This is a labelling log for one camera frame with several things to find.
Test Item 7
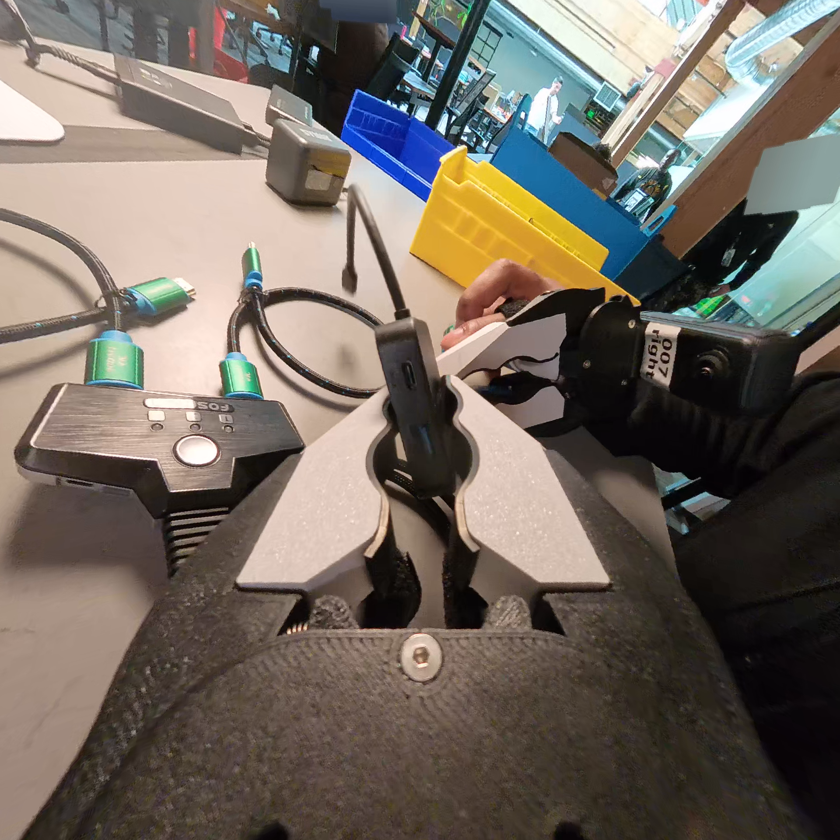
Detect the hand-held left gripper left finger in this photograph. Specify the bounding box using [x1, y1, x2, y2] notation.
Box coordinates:
[235, 390, 395, 614]

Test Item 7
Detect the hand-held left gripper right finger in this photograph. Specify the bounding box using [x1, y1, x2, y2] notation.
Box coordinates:
[440, 374, 614, 624]

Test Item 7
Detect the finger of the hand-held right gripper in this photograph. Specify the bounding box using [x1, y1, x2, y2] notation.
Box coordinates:
[436, 287, 602, 382]
[482, 369, 573, 432]

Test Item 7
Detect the yellow storage bin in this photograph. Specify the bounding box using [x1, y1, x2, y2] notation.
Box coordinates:
[410, 146, 641, 306]

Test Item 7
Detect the black hdmi switch box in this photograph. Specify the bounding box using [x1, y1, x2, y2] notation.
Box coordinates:
[14, 382, 306, 578]

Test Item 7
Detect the blue storage bin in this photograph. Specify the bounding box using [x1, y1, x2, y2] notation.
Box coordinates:
[341, 88, 457, 202]

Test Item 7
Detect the person's right forearm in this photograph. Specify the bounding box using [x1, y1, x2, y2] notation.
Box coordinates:
[610, 371, 840, 500]

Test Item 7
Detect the person's right hand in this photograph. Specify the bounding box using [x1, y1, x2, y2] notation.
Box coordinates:
[441, 258, 564, 352]

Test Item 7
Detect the large dark blue bin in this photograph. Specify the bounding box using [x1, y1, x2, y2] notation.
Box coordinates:
[489, 125, 677, 280]

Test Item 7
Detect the person's black clothing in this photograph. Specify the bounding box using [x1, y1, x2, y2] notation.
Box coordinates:
[669, 486, 840, 840]

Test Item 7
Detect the small grey charger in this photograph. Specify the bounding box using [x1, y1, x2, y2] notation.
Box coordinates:
[266, 85, 316, 127]

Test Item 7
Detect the black power adapter brick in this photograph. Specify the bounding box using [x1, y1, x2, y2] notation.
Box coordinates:
[16, 33, 271, 156]

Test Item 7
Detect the silver ventilation duct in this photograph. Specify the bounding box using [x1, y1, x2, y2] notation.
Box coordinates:
[725, 0, 840, 67]

